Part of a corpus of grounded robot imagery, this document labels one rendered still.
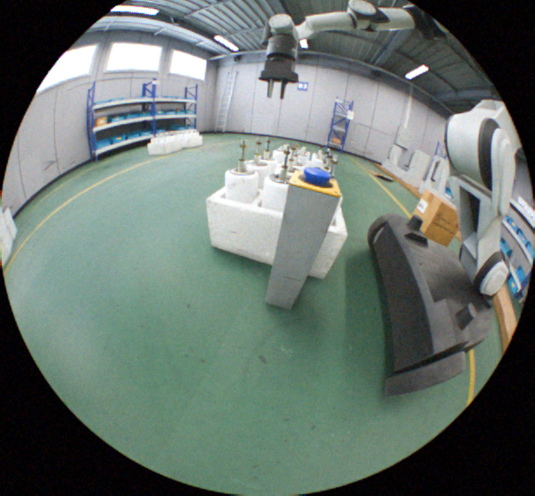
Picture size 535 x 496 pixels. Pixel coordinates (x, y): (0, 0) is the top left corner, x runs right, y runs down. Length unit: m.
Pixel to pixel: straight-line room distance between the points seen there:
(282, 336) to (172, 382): 0.27
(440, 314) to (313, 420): 0.32
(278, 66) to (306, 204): 0.43
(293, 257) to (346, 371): 0.31
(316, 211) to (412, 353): 0.35
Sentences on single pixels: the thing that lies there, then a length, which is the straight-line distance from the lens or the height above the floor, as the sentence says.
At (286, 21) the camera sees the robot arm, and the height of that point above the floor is 0.73.
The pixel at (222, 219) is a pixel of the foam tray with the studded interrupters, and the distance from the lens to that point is 0.45.
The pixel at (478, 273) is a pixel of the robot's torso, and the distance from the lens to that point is 0.60.
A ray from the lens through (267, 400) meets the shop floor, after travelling 0.38.
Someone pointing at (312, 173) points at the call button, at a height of 0.33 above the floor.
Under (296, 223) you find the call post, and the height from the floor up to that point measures 0.26.
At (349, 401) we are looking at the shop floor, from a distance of 0.44.
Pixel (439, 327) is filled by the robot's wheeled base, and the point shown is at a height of 0.19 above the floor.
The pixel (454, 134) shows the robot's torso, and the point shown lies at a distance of 0.43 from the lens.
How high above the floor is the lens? 0.38
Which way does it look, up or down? 36 degrees down
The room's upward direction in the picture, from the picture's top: 8 degrees clockwise
